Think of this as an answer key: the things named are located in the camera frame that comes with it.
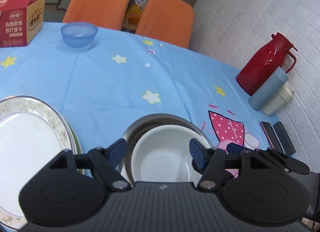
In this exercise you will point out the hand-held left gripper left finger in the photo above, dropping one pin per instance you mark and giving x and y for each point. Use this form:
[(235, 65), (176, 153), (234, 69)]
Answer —
[(118, 149)]

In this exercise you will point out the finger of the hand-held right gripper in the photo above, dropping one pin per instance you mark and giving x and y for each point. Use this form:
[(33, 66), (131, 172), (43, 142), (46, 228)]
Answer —
[(233, 148)]

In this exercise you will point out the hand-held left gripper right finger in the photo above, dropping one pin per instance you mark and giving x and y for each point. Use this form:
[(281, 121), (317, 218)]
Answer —
[(197, 152)]

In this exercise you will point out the white bowl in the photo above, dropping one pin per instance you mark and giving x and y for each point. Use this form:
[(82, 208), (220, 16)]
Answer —
[(162, 157)]

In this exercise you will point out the green plate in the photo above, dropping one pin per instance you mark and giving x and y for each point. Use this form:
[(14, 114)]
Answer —
[(77, 144)]

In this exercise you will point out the steel bowl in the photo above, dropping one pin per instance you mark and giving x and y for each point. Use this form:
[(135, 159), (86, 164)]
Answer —
[(162, 119)]

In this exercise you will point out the white gold-rimmed plate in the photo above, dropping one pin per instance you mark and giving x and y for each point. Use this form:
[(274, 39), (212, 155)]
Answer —
[(25, 134)]

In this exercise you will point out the smartphone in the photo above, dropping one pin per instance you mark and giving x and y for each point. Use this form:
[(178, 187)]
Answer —
[(270, 134)]

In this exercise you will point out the black case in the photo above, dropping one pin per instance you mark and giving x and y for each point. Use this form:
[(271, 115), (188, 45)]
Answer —
[(285, 139)]

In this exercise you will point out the cream cup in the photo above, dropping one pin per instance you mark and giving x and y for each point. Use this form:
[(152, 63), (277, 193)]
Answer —
[(277, 102)]

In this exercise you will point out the blue printed tablecloth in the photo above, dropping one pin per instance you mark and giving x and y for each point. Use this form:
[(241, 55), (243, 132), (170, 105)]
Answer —
[(125, 84)]

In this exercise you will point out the blue bottle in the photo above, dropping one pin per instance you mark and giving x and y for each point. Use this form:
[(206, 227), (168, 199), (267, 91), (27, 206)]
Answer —
[(267, 89)]

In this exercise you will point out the red thermos jug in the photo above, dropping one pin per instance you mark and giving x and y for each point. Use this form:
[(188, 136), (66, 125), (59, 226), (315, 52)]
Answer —
[(262, 64)]

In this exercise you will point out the blue plastic bowl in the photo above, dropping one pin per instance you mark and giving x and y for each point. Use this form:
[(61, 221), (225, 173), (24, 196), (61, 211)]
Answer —
[(78, 37)]

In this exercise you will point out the orange chair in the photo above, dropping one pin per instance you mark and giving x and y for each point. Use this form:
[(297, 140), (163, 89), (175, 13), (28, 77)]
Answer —
[(97, 2), (167, 19)]

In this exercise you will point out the red cracker box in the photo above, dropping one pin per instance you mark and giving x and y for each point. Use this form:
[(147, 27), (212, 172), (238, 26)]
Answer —
[(17, 27)]

